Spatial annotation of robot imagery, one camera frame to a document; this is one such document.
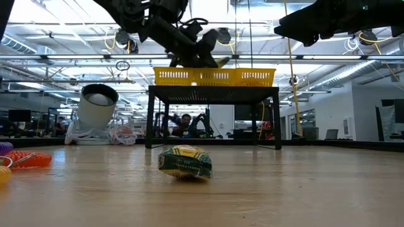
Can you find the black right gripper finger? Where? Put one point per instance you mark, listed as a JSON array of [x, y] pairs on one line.
[[303, 36], [300, 20]]

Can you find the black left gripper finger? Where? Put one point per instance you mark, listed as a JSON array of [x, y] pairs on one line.
[[208, 47]]

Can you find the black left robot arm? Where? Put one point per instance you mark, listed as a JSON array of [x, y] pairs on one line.
[[126, 12]]

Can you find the black background robot arm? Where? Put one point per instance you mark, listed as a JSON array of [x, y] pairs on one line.
[[203, 123], [158, 126]]

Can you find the white desk lamp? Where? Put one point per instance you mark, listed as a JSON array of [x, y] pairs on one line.
[[94, 116]]

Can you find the black perforated metal stand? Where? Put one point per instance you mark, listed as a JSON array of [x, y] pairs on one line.
[[211, 94]]

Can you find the person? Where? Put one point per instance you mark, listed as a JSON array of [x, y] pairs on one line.
[[60, 126], [183, 126]]

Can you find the grey laptop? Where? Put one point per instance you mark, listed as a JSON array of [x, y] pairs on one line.
[[331, 134]]

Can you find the black computer monitor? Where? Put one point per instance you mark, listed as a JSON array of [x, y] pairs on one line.
[[19, 115]]

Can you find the black aluminium table frame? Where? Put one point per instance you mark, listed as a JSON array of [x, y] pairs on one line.
[[347, 144]]

